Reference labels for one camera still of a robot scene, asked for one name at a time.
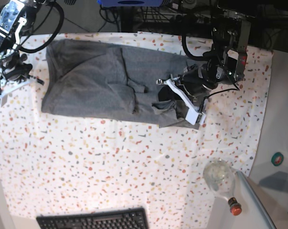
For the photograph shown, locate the green tape roll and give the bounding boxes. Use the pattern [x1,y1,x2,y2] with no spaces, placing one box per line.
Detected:
[271,152,284,167]

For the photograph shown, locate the terrazzo pattern tablecloth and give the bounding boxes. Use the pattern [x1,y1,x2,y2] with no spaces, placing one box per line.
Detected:
[0,46,273,229]

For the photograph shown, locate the grey t-shirt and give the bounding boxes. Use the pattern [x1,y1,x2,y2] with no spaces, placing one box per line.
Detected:
[41,39,192,128]

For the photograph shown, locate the black keyboard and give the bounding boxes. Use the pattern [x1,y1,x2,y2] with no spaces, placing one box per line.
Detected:
[36,208,149,229]

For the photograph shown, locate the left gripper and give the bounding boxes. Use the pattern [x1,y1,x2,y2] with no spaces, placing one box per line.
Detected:
[156,65,217,125]

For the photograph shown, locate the clear bottle with red cap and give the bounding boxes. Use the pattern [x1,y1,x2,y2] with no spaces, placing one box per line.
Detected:
[203,158,242,216]

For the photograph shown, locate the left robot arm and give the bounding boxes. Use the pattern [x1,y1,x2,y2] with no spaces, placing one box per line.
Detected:
[156,0,254,125]

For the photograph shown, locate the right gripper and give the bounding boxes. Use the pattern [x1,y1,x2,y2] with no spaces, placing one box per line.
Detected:
[0,53,43,106]

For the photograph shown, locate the blue box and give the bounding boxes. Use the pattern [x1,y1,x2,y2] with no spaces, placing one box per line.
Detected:
[97,0,172,7]

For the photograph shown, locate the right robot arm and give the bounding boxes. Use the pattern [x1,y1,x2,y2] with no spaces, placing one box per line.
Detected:
[0,0,64,106]

